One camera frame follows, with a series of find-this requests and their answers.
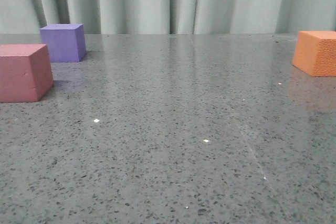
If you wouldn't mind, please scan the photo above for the orange foam cube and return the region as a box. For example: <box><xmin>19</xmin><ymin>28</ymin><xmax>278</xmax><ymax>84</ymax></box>
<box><xmin>292</xmin><ymin>31</ymin><xmax>335</xmax><ymax>77</ymax></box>

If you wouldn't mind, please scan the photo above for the pale green curtain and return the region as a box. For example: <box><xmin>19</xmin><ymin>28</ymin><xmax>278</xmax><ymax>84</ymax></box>
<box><xmin>1</xmin><ymin>0</ymin><xmax>335</xmax><ymax>34</ymax></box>

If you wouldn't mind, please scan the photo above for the purple foam cube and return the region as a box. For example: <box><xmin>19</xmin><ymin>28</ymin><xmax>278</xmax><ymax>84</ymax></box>
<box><xmin>40</xmin><ymin>24</ymin><xmax>87</xmax><ymax>62</ymax></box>

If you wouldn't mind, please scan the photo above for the red foam cube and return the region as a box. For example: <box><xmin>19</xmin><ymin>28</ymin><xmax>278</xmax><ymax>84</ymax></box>
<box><xmin>1</xmin><ymin>44</ymin><xmax>54</xmax><ymax>103</ymax></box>

